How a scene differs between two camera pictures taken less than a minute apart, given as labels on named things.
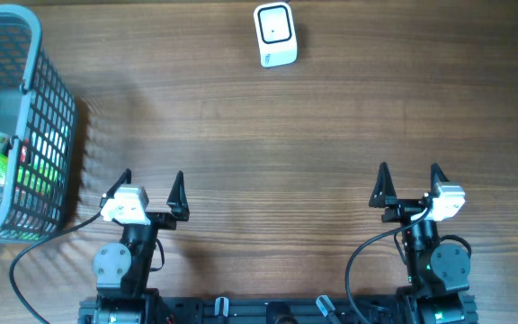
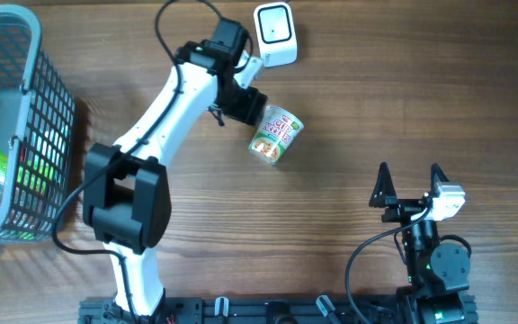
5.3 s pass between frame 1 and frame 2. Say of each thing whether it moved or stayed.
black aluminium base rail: stayed
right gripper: stayed
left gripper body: moved
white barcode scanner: stayed
